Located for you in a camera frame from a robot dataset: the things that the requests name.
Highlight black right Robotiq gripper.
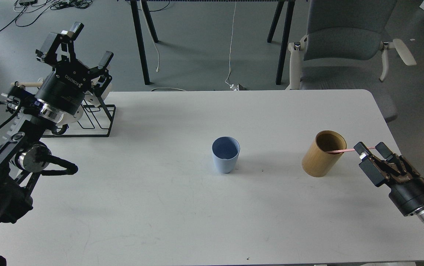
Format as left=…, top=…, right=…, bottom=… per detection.
left=354, top=142, right=424, bottom=224

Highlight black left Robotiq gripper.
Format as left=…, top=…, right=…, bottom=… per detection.
left=35, top=22, right=114, bottom=115

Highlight pink chopstick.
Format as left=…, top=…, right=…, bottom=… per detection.
left=326, top=148, right=362, bottom=154

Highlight blue plastic cup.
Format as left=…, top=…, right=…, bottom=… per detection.
left=211, top=136, right=240, bottom=174

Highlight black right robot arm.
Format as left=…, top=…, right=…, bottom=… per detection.
left=354, top=142, right=424, bottom=224

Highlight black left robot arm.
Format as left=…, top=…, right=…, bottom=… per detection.
left=0, top=22, right=116, bottom=224

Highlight white mug rear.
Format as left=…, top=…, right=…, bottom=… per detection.
left=84, top=84, right=112, bottom=108

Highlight white mug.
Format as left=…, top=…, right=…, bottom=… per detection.
left=84, top=84, right=112, bottom=108
left=56, top=106, right=84, bottom=127

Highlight white mug front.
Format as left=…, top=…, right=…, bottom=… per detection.
left=56, top=106, right=84, bottom=127

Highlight black trestle table legs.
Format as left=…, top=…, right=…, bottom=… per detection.
left=125, top=0, right=296, bottom=86

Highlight bamboo cylinder holder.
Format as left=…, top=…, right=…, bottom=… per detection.
left=301, top=130, right=347, bottom=177

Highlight grey office chair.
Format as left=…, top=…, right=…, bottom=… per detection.
left=287, top=0, right=417, bottom=123

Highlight black wire mug rack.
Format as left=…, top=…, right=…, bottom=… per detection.
left=11, top=81, right=117, bottom=138

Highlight white charger cable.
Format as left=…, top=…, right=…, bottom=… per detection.
left=140, top=0, right=161, bottom=72

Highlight black floor cables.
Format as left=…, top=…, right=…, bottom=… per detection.
left=0, top=0, right=92, bottom=52

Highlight white hanging cable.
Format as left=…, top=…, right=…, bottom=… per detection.
left=225, top=0, right=241, bottom=91

